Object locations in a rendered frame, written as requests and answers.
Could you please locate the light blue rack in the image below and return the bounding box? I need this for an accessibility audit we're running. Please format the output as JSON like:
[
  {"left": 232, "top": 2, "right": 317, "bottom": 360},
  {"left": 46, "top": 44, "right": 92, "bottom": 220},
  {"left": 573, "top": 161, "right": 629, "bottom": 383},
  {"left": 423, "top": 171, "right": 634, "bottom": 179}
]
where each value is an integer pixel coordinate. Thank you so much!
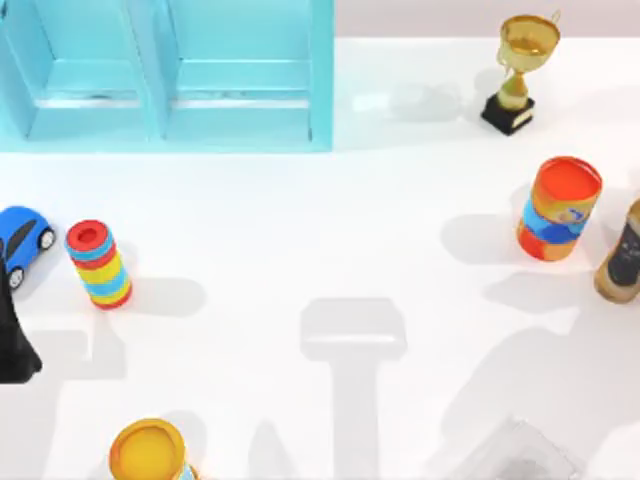
[{"left": 0, "top": 0, "right": 335, "bottom": 154}]

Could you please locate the stack of coloured rings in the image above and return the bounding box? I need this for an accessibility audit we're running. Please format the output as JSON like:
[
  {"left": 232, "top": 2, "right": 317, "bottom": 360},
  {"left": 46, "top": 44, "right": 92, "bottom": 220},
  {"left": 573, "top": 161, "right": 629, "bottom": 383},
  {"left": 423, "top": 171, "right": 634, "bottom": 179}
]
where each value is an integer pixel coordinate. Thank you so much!
[{"left": 64, "top": 219, "right": 134, "bottom": 311}]

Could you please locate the orange and blue can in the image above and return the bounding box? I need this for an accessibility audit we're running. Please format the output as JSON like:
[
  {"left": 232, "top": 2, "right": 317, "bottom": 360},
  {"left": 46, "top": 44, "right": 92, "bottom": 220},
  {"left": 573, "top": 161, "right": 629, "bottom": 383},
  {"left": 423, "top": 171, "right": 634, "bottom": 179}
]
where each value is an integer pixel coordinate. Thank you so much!
[{"left": 516, "top": 155, "right": 604, "bottom": 263}]

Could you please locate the gold trophy with black base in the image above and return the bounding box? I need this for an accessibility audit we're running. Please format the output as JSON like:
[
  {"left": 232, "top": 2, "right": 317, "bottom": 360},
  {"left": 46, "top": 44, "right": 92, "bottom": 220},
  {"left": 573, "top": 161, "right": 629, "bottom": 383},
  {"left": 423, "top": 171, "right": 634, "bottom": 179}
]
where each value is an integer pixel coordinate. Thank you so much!
[{"left": 480, "top": 10, "right": 562, "bottom": 138}]

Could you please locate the yellow can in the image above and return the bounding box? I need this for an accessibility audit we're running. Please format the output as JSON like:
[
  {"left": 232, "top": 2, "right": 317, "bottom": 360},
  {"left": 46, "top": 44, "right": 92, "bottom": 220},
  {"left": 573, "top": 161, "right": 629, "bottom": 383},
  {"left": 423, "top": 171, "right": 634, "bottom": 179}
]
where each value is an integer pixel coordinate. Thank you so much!
[{"left": 108, "top": 418, "right": 202, "bottom": 480}]

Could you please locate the blue toy car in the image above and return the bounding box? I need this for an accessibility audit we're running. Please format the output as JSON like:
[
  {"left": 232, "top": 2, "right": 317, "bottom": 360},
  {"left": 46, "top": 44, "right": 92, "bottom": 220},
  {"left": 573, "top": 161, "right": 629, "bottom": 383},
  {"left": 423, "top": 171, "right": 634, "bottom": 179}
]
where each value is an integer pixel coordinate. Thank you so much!
[{"left": 0, "top": 205, "right": 57, "bottom": 291}]

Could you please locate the tan bottle with black label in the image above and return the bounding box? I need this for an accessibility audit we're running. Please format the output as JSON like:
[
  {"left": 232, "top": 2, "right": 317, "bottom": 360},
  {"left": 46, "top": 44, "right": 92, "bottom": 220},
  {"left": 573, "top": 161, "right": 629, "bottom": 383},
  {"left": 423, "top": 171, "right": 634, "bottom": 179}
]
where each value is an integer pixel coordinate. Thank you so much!
[{"left": 593, "top": 198, "right": 640, "bottom": 305}]

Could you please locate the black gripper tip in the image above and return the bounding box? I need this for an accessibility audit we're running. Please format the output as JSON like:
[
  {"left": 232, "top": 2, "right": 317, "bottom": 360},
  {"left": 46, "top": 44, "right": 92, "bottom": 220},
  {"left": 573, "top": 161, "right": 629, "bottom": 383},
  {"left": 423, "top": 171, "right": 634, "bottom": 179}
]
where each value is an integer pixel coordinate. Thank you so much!
[{"left": 0, "top": 238, "right": 44, "bottom": 385}]

